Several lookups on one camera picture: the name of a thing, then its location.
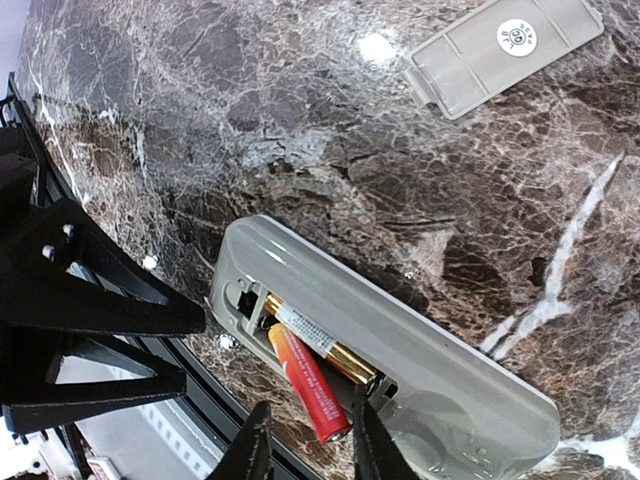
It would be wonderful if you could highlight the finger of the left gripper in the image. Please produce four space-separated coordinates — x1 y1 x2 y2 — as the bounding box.
1 326 187 434
1 199 206 337

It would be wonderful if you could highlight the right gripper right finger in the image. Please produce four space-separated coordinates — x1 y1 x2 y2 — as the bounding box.
352 386 419 480

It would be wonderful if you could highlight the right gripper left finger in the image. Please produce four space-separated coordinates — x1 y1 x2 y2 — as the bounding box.
206 401 274 480

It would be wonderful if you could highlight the white remote control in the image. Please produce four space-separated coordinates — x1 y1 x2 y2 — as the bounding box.
209 215 560 479

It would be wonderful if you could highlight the red battery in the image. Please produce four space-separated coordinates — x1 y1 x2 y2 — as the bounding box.
268 323 351 443

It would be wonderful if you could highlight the brown battery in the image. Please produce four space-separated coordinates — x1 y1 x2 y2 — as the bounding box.
265 293 380 387

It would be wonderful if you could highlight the grey battery cover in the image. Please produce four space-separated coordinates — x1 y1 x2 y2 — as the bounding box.
403 0 604 120

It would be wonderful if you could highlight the white slotted cable duct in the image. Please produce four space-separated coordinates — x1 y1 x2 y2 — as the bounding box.
137 400 224 479

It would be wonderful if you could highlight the black front rail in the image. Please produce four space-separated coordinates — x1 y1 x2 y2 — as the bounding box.
1 73 248 479

